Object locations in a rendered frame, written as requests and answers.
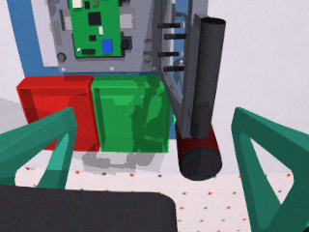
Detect green bin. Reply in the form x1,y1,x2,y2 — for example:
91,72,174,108
91,75,171,153

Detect red square tray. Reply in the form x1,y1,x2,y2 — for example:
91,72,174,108
16,75,100,152

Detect green circuit board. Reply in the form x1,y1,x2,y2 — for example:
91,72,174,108
69,0,122,57

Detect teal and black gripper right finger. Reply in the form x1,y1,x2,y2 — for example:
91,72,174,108
231,107,309,232

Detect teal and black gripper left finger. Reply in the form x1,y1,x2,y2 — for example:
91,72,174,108
0,107,77,189

